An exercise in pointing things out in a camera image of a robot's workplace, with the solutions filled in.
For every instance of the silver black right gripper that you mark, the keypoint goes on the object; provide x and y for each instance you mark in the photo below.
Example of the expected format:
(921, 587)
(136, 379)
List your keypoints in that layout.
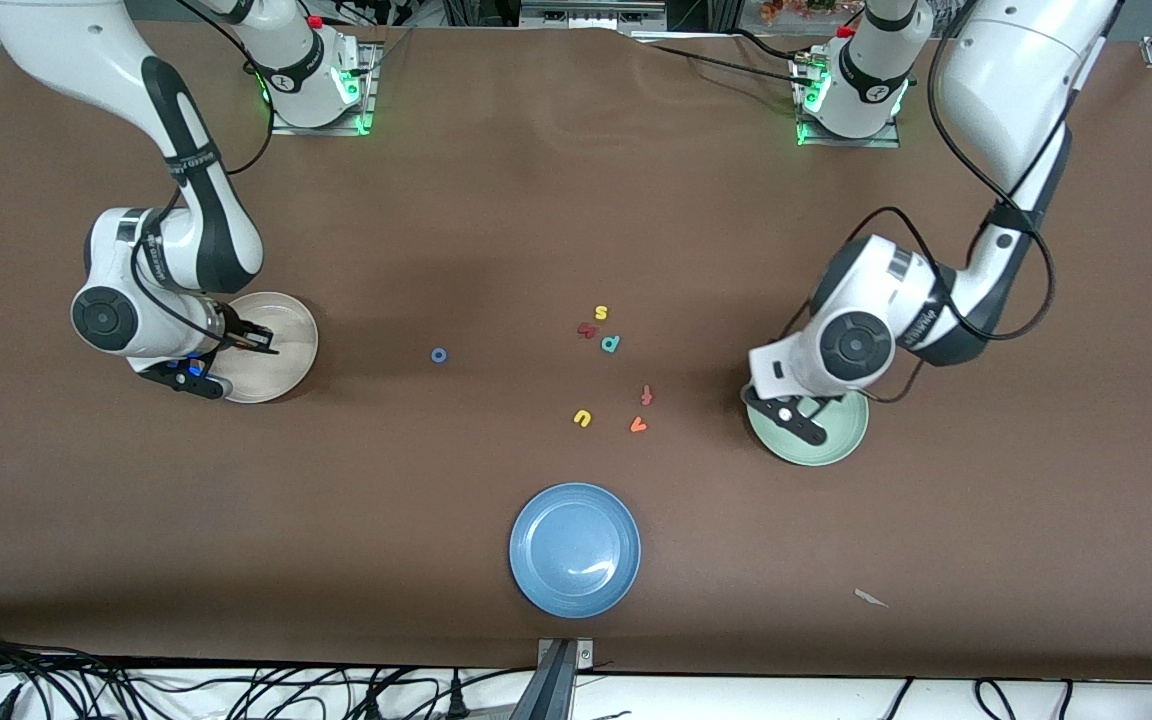
(233, 329)

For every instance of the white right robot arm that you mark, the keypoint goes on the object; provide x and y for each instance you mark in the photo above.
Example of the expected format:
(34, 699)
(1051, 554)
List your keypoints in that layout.
(76, 50)

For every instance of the light green plate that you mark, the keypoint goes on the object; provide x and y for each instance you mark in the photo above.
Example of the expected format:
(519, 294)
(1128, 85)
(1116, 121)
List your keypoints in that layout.
(841, 440)

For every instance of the beige brown plate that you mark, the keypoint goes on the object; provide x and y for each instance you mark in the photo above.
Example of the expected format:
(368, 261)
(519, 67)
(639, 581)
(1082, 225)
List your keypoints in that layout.
(286, 362)

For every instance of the small white paper scrap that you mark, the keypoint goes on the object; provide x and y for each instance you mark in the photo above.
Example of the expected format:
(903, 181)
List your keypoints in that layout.
(871, 598)

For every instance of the blue plate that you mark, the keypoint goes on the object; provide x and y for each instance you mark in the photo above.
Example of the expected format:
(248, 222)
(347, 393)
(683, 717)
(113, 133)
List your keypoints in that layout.
(574, 550)

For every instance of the brown table cover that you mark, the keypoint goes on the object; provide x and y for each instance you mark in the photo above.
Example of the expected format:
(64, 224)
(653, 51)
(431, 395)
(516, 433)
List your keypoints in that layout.
(536, 220)

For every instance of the orange artificial flowers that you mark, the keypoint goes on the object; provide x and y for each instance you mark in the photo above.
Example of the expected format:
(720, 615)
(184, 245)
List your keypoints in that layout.
(806, 8)

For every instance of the grey power strip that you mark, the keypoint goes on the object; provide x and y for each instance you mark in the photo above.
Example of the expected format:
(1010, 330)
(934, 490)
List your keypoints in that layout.
(591, 14)

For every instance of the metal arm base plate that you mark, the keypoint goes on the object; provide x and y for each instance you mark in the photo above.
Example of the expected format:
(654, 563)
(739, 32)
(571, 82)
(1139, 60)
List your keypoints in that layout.
(846, 142)
(321, 128)

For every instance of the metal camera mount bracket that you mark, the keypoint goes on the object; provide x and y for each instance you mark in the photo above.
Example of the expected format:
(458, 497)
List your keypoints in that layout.
(558, 680)

